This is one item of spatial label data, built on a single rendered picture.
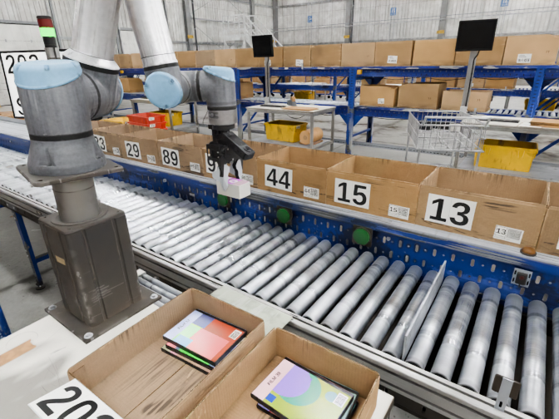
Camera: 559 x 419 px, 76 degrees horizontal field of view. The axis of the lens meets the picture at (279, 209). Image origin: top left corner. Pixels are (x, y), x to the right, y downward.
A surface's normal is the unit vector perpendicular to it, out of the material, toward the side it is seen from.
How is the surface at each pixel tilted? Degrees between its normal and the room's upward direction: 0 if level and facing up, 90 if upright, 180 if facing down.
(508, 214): 90
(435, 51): 89
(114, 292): 90
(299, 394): 0
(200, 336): 0
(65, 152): 71
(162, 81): 95
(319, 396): 0
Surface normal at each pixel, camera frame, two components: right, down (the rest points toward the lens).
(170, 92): 0.02, 0.47
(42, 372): -0.02, -0.92
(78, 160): 0.69, -0.05
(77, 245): 0.81, 0.21
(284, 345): -0.54, 0.33
